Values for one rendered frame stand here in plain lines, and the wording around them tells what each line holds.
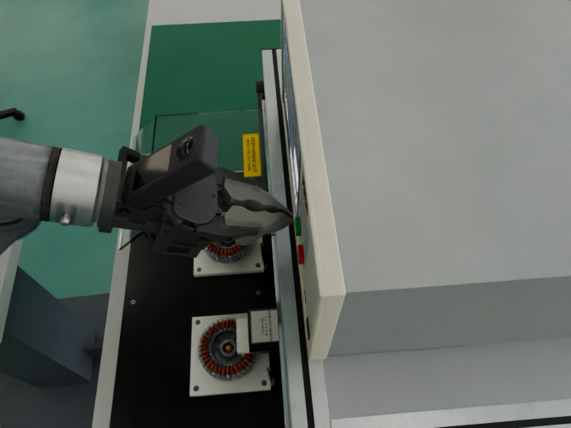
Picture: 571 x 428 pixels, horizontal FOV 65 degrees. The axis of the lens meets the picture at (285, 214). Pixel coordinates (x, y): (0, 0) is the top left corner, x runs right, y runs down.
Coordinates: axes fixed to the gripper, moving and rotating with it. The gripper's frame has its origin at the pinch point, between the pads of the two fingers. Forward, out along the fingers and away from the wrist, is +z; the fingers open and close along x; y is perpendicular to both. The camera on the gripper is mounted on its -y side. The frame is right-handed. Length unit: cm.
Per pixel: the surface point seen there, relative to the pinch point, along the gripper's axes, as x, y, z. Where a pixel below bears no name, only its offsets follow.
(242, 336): 4.0, 33.4, 6.9
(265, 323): 3.4, 28.0, 9.0
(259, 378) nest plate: 9.1, 41.4, 13.1
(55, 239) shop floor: -70, 148, -32
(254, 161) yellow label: -19.9, 14.9, 2.9
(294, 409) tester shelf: 20.0, 9.1, 3.6
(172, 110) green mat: -65, 53, -4
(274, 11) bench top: -108, 40, 24
